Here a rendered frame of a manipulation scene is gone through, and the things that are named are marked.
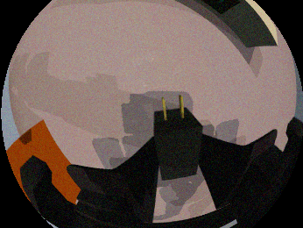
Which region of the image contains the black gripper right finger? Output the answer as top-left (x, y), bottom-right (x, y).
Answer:
top-left (198, 129), bottom-right (278, 209)

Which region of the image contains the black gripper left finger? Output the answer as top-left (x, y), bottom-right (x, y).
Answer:
top-left (67, 136), bottom-right (159, 223)

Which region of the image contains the black two-prong plug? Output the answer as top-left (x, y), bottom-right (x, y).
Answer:
top-left (154, 95), bottom-right (203, 181)

